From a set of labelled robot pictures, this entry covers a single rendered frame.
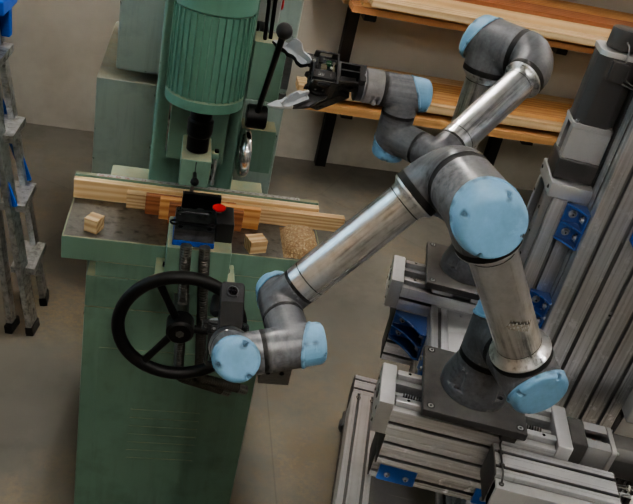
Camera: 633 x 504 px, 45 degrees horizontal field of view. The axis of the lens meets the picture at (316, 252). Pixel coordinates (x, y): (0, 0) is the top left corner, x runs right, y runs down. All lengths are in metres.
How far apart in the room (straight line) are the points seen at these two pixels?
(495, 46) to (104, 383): 1.27
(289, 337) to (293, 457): 1.33
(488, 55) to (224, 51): 0.65
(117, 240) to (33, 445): 0.95
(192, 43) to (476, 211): 0.76
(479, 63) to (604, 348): 0.73
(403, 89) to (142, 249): 0.68
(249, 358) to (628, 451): 0.94
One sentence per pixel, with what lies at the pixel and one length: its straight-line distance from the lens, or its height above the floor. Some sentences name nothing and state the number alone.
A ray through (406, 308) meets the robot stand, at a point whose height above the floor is 0.69.
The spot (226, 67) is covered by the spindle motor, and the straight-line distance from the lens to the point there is 1.68.
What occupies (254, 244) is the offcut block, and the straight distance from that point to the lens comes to 1.78.
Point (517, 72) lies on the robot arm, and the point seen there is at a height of 1.39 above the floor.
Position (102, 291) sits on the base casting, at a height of 0.76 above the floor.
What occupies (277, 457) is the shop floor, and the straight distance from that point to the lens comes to 2.57.
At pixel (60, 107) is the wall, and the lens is 4.40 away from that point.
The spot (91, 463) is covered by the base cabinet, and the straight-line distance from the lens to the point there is 2.25.
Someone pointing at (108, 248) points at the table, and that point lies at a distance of 1.79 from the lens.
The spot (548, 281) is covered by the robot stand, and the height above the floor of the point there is 1.02.
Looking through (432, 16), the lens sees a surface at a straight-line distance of 3.71.
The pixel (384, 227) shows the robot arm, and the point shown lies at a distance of 1.33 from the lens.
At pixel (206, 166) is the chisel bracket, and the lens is 1.80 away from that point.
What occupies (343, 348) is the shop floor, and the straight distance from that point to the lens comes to 3.06.
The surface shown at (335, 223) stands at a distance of 1.95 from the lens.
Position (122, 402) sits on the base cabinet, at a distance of 2.08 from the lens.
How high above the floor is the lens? 1.86
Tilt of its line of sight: 31 degrees down
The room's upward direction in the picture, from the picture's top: 13 degrees clockwise
